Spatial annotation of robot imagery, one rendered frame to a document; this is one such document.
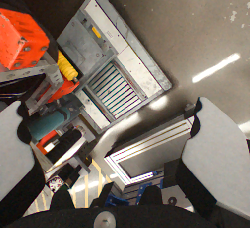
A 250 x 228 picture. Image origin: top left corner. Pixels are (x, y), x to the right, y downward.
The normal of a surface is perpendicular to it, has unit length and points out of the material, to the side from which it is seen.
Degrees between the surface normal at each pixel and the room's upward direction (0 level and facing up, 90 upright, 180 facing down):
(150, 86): 0
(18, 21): 90
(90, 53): 0
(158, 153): 0
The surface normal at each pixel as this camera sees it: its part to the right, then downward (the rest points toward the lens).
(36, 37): 0.72, -0.52
